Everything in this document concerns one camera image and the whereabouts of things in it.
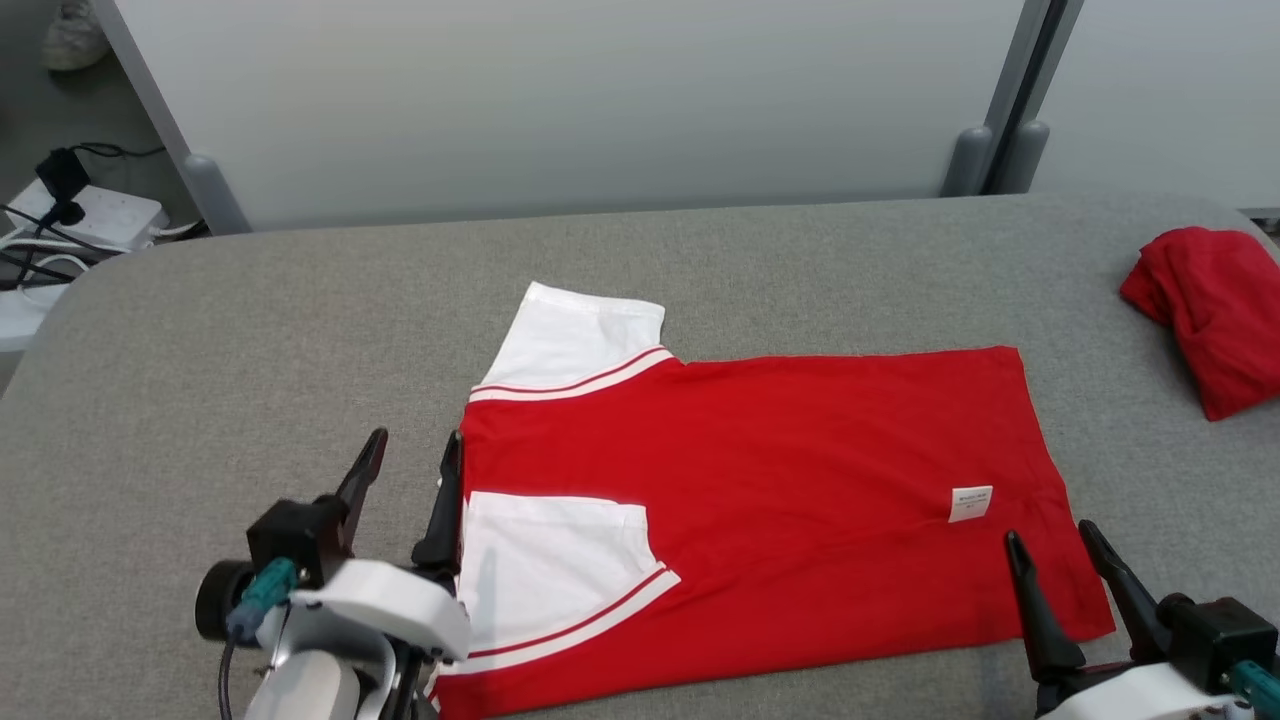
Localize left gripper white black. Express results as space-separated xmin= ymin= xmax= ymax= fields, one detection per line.
xmin=290 ymin=428 xmax=471 ymax=661

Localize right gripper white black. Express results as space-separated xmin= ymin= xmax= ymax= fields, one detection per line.
xmin=1005 ymin=518 xmax=1241 ymax=720

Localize red jersey with white sleeves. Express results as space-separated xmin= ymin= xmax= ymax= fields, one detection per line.
xmin=430 ymin=282 xmax=1116 ymax=719

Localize red shorts with white stripe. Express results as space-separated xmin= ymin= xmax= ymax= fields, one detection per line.
xmin=1120 ymin=227 xmax=1280 ymax=421

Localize wide white power strip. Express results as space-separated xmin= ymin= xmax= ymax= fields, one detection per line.
xmin=5 ymin=180 xmax=169 ymax=251

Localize white partition panel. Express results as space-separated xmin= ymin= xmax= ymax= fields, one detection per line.
xmin=1030 ymin=0 xmax=1280 ymax=211
xmin=110 ymin=0 xmax=1031 ymax=233

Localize black power adapter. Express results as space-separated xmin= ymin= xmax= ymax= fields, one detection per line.
xmin=37 ymin=148 xmax=89 ymax=202

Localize white sneaker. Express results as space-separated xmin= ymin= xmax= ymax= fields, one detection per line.
xmin=42 ymin=0 xmax=109 ymax=71

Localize left teal cable connector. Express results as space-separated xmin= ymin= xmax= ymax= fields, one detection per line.
xmin=228 ymin=558 xmax=299 ymax=641

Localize teal cable connector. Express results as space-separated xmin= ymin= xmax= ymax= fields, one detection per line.
xmin=228 ymin=558 xmax=299 ymax=641
xmin=1228 ymin=660 xmax=1280 ymax=713

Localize right teal cable connector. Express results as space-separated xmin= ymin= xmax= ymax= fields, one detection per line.
xmin=1228 ymin=660 xmax=1280 ymax=713

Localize grey partition post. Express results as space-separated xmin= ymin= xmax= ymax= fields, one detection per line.
xmin=90 ymin=0 xmax=251 ymax=236
xmin=990 ymin=0 xmax=1086 ymax=194
xmin=940 ymin=0 xmax=1056 ymax=198

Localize looped black cable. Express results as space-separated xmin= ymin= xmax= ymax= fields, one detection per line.
xmin=0 ymin=248 xmax=66 ymax=291

